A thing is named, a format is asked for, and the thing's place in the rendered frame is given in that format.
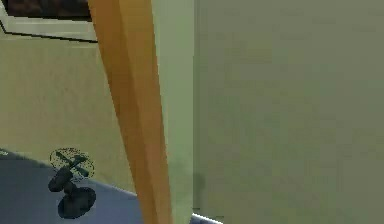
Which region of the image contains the orange wooden door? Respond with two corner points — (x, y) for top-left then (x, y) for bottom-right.
(87, 0), (174, 224)

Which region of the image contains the black desk fan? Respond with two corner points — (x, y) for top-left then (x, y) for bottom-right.
(47, 147), (98, 220)

